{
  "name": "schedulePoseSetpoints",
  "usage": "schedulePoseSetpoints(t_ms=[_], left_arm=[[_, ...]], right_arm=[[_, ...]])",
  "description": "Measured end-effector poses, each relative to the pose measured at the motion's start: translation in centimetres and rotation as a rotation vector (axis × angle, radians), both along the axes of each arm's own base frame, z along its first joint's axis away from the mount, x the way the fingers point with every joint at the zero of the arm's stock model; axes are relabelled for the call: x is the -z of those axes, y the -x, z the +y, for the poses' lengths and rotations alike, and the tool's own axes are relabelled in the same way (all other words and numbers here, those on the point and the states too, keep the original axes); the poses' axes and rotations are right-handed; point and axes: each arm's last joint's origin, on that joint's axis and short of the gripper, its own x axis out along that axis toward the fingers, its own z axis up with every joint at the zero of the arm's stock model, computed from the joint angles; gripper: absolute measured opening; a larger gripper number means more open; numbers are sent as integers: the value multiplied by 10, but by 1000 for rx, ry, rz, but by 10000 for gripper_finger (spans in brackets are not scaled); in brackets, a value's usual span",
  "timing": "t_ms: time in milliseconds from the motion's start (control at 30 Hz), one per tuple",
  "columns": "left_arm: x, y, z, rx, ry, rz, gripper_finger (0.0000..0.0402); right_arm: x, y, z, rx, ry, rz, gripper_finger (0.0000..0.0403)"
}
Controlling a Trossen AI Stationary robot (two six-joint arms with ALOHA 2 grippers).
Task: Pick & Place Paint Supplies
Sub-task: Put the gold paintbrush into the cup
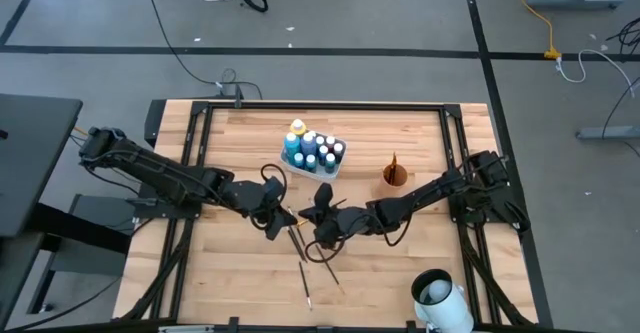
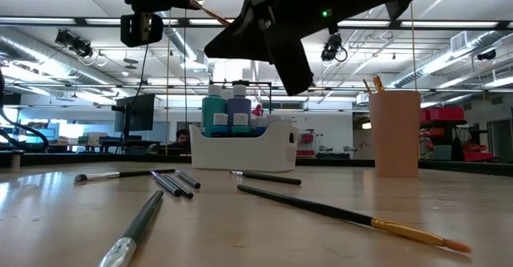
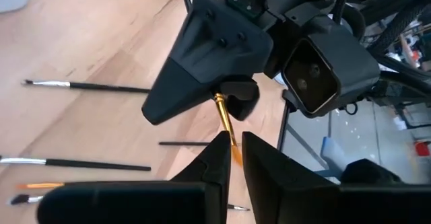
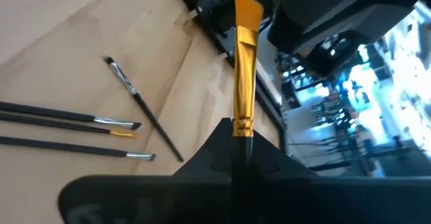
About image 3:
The long brown gold-ferrule paintbrush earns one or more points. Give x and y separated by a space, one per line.
183 143

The blue plastic container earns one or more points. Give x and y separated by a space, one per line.
331 150

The black silver-ferrule paintbrush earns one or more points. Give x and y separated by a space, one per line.
87 86
239 208

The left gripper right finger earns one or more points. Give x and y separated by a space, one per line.
303 204

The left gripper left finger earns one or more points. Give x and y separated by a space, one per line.
134 204

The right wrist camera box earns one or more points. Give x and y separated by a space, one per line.
336 66

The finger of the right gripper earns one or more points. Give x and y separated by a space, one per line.
208 45
247 99

